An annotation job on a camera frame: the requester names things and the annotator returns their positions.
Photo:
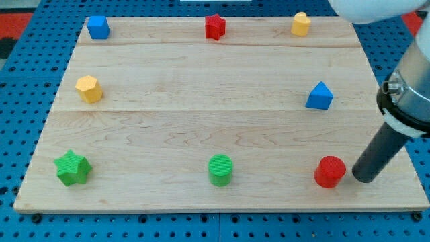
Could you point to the black cylindrical end effector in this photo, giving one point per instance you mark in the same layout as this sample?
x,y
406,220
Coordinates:
x,y
385,144

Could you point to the green star block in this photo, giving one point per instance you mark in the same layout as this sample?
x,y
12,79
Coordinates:
x,y
72,168

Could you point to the yellow hexagon block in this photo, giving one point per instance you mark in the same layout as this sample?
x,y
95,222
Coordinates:
x,y
89,89

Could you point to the red star block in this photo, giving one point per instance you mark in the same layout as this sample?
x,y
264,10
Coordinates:
x,y
215,27

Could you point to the blue cube block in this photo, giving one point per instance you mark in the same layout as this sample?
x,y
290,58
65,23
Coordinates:
x,y
98,27

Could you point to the red cylinder block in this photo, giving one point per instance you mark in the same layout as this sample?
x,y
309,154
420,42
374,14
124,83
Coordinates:
x,y
329,171

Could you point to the light wooden board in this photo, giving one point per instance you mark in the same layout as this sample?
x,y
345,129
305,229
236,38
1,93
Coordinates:
x,y
172,99

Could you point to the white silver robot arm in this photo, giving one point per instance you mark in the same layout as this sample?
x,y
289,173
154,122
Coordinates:
x,y
408,86

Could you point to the yellow heart block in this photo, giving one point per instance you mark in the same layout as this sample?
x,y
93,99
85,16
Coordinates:
x,y
301,24

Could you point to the blue triangle block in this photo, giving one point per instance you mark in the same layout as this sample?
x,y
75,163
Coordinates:
x,y
320,97

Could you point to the green cylinder block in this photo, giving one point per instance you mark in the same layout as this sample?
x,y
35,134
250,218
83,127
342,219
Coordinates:
x,y
220,170

